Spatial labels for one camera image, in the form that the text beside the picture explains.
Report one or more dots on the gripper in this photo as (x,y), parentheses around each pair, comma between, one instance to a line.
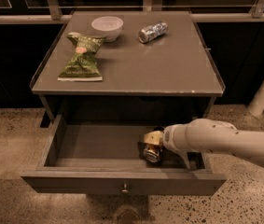
(170,138)

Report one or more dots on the orange soda can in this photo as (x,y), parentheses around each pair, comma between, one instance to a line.
(153,153)

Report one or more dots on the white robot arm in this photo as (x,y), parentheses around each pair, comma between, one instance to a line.
(205,136)

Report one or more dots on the metal drawer knob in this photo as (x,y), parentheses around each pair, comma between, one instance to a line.
(125,189)

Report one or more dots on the grey cabinet counter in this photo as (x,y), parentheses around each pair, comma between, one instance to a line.
(169,79)

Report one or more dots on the grey open top drawer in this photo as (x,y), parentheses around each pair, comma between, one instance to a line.
(98,158)

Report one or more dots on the silver blue can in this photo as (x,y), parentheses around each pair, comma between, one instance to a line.
(152,32)

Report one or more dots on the green chip bag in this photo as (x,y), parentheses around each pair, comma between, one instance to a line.
(83,65)

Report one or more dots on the white bowl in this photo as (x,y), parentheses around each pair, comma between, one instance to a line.
(108,27)

